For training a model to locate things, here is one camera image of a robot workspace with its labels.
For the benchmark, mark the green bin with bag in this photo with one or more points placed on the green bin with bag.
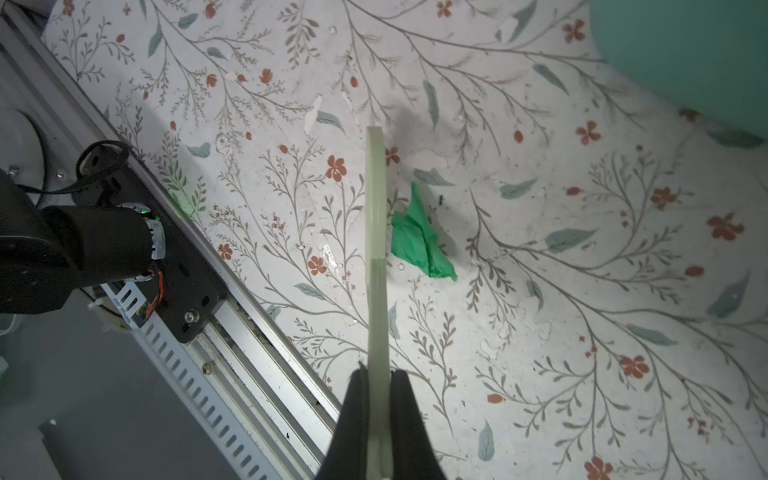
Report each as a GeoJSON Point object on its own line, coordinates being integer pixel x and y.
{"type": "Point", "coordinates": [709, 56]}

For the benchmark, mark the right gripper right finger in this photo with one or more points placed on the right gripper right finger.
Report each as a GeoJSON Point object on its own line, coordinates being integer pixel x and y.
{"type": "Point", "coordinates": [413, 456]}

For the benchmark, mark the light green hand brush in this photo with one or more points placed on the light green hand brush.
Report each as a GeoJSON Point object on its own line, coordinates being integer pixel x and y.
{"type": "Point", "coordinates": [380, 463]}

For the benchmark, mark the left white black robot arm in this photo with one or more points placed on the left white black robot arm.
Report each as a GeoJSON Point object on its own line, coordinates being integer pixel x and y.
{"type": "Point", "coordinates": [114, 233]}

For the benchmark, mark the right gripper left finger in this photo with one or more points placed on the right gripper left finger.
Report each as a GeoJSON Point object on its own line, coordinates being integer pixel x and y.
{"type": "Point", "coordinates": [346, 458]}

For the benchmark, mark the green paper scrap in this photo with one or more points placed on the green paper scrap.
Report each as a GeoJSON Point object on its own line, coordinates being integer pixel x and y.
{"type": "Point", "coordinates": [416, 242]}

